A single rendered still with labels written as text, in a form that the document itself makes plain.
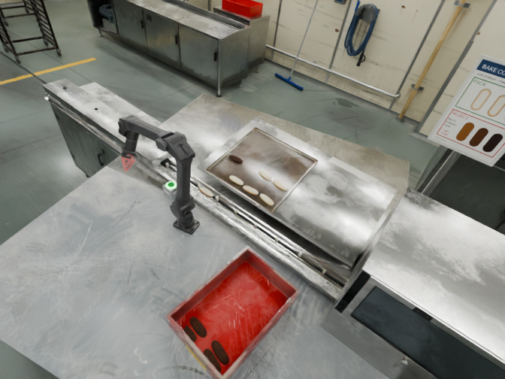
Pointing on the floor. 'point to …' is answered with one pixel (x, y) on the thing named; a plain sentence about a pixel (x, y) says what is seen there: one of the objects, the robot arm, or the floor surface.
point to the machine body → (75, 128)
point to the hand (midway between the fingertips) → (125, 167)
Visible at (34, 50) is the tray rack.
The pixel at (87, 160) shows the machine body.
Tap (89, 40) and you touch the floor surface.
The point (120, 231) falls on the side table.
